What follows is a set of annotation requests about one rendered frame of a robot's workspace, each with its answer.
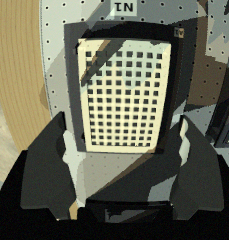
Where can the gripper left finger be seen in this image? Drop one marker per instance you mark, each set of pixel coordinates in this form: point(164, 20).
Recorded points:
point(39, 188)

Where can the cream well plate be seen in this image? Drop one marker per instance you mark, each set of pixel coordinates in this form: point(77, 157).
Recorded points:
point(106, 60)

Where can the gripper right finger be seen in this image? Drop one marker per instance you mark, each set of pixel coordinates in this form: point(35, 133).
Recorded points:
point(200, 191)

